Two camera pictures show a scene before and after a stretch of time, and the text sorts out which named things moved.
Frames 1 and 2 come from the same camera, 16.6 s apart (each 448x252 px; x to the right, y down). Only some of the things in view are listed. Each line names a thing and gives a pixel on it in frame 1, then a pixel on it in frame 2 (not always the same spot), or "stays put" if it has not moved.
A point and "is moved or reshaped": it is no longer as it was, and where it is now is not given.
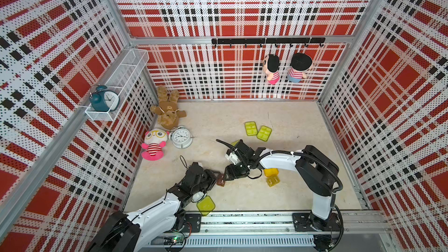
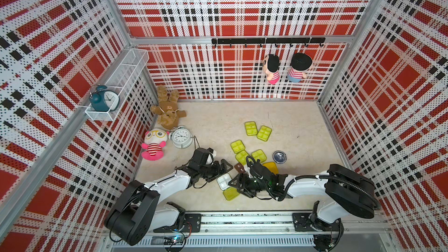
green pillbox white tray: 264,133 stays put
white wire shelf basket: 105,100 stays put
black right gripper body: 238,171 to 251,184
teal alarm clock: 102,100 stays put
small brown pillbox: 221,181 is moved or reshaped
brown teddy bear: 167,109 stays put
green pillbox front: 206,206 to 229,192
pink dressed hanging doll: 270,65 stays put
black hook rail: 276,41 stays put
